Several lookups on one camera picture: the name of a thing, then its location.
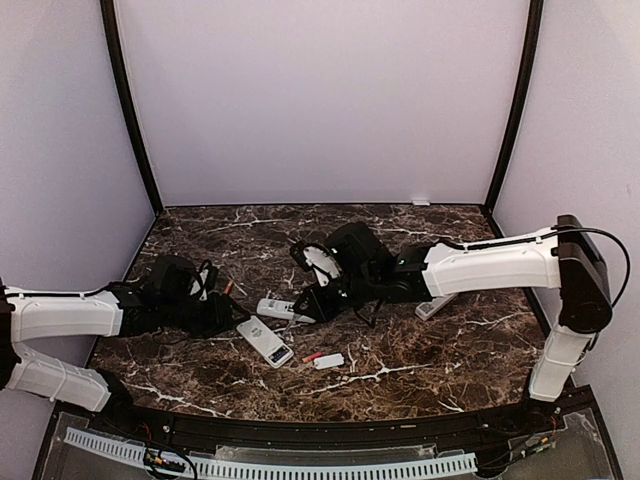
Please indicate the clear handle screwdriver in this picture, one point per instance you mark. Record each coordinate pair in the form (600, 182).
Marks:
(291, 323)

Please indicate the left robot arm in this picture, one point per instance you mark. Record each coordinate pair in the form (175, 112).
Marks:
(175, 294)

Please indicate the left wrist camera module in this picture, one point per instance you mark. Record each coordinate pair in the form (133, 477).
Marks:
(203, 280)

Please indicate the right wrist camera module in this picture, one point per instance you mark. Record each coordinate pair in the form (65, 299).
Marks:
(316, 258)

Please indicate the slim white remote control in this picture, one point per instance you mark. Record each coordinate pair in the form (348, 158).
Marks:
(428, 309)

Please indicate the white slotted cable duct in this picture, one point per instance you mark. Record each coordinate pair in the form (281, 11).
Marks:
(253, 463)

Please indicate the white remote with green buttons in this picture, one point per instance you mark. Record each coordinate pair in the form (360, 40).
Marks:
(262, 339)

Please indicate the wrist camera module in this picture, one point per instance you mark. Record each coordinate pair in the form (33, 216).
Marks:
(203, 280)
(316, 258)

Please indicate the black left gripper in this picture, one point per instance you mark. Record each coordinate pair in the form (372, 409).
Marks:
(219, 316)

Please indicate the black right frame post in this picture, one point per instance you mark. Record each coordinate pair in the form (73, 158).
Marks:
(521, 89)

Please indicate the white remote with compartment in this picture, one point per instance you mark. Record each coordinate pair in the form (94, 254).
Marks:
(281, 309)

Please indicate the white battery cover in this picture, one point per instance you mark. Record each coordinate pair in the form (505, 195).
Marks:
(328, 361)

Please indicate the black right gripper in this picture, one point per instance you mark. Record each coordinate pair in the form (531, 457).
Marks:
(319, 310)

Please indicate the black front rail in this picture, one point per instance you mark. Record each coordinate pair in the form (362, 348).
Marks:
(485, 430)

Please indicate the blue purple battery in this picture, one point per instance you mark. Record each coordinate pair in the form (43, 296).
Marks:
(280, 356)

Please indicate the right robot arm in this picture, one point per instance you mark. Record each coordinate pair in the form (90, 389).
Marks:
(354, 268)

